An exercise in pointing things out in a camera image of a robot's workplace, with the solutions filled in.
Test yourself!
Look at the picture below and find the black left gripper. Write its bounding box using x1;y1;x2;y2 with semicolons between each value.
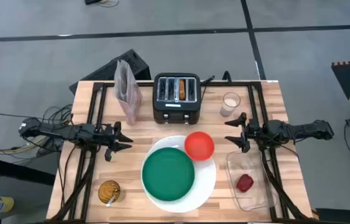
95;121;134;162

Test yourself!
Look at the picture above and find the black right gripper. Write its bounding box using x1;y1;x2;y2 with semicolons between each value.
224;112;267;153

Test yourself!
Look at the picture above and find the clear pink cereal bag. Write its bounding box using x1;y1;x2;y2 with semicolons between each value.
113;60;144;126

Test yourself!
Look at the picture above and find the red strawberry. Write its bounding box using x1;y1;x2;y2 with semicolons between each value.
236;174;254;193

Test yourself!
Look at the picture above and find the brown toast slice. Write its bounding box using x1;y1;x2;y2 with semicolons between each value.
179;79;187;101

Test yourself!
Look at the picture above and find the glass of milk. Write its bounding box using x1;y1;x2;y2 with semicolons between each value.
220;91;241;118

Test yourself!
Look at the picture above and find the red bowl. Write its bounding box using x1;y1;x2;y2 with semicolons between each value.
184;131;216;162

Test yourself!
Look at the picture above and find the amber drinking glass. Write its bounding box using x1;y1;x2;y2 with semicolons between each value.
98;180;121;205

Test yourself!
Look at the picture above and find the green plate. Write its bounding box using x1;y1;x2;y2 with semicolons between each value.
141;147;196;202

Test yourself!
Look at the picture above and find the large white plate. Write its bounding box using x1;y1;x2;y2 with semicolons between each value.
140;135;218;214

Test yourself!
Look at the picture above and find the black four-slot toaster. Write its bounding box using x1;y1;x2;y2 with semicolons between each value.
152;72;202;125

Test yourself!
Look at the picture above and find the clear plastic container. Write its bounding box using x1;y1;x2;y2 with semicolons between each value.
226;148;278;212

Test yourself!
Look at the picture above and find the black perforated case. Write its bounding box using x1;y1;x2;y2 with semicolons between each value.
68;49;152;95

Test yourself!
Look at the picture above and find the black flat board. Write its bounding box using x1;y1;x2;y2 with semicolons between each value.
0;154;56;187

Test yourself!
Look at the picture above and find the black box with hazard corner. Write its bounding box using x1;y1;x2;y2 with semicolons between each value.
311;207;350;224

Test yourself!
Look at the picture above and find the yellow and blue bottle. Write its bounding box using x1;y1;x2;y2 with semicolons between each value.
0;195;16;214

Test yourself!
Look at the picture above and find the black toaster power cable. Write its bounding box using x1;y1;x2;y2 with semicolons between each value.
200;74;216;101

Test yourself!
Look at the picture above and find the black cable bundle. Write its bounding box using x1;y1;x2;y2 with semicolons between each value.
0;104;75;156

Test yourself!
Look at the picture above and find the black device with cables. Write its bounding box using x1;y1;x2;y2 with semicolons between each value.
84;0;121;9

